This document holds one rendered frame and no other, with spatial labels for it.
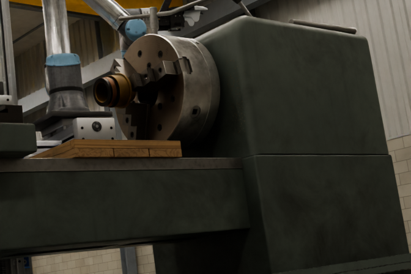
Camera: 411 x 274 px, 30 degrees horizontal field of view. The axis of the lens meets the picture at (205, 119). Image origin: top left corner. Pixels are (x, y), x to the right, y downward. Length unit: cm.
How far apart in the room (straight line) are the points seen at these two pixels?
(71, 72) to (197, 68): 75
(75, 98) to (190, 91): 74
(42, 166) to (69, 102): 97
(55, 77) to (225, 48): 77
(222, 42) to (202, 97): 18
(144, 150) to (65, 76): 90
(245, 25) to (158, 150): 46
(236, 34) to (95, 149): 56
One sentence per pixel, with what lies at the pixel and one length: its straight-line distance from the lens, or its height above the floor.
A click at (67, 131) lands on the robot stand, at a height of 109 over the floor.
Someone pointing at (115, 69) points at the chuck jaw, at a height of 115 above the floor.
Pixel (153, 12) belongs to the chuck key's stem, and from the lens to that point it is 213.
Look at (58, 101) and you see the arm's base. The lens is 261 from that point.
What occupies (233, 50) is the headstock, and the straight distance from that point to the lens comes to 204.
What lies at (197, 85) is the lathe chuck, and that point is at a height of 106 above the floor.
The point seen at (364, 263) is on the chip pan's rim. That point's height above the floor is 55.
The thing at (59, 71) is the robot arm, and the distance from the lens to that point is 264.
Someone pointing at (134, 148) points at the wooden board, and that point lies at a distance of 176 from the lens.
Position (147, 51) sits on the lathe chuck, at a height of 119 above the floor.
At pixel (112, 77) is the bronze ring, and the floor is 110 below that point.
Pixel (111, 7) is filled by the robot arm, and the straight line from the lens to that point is 275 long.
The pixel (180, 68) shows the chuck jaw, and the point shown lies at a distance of 196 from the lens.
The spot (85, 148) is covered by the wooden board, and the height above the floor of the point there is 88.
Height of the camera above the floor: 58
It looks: 11 degrees up
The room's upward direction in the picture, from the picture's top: 8 degrees counter-clockwise
